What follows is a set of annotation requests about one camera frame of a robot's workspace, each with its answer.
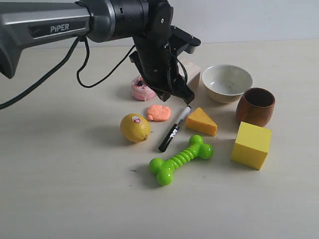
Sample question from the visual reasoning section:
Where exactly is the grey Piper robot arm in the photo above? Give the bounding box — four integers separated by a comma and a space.
0, 0, 201, 109

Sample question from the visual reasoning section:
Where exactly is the pink toy cake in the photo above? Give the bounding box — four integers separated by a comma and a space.
131, 76, 156, 101

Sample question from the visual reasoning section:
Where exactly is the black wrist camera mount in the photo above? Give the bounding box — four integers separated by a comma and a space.
169, 25, 201, 56

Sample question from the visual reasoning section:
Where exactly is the green rubber bone toy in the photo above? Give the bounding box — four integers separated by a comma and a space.
149, 134, 214, 186

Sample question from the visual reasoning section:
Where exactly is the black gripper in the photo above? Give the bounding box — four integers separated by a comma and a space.
130, 35, 194, 105

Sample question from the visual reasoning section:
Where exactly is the yellow lemon with sticker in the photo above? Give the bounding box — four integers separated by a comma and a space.
120, 114, 151, 143

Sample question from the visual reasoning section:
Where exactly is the black white marker pen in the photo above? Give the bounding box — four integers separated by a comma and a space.
158, 106, 191, 152

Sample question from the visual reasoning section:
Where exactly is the white ceramic bowl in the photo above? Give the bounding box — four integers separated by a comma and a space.
201, 64, 253, 104

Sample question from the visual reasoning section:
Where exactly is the yellow foam cube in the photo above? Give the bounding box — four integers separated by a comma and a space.
230, 121, 272, 170

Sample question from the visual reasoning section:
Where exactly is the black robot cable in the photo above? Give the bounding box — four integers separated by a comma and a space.
0, 36, 137, 110

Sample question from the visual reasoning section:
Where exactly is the light wooden cube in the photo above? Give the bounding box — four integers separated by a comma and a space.
181, 59, 201, 92

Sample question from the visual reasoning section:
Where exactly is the yellow cheese wedge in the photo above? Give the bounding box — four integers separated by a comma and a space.
185, 108, 218, 136

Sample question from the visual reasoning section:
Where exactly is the brown wooden cup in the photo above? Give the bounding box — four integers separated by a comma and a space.
236, 87, 276, 127

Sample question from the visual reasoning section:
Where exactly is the orange pink blob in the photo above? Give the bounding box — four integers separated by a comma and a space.
147, 105, 171, 121

